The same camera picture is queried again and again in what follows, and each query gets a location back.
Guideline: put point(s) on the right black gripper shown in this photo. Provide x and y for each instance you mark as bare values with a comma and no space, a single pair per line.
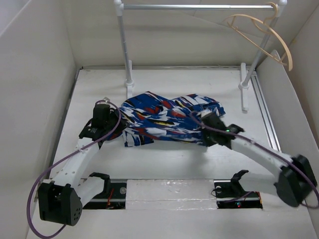
208,142

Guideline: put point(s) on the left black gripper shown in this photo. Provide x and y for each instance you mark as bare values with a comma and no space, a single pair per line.
123,124

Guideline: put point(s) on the blue patterned trousers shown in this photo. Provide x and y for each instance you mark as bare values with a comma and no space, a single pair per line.
151,117

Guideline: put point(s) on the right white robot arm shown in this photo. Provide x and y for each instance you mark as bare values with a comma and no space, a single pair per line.
291,178

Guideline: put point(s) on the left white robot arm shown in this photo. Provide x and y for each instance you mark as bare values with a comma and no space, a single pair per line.
62,199

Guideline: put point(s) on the wooden clothes hanger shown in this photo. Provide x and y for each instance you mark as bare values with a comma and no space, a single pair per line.
264,27

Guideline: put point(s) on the white metal clothes rack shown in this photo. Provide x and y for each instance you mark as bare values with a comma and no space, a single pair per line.
193,33

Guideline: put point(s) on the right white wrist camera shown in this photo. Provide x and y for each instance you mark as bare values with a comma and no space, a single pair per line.
204,113

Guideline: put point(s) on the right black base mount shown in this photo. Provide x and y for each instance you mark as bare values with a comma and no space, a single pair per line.
231,195

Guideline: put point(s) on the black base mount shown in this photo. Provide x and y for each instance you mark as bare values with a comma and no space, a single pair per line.
231,195
115,200

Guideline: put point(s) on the aluminium rail right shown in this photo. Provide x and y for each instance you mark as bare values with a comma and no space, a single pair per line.
269,126

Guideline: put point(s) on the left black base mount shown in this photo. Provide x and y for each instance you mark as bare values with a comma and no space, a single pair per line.
115,200

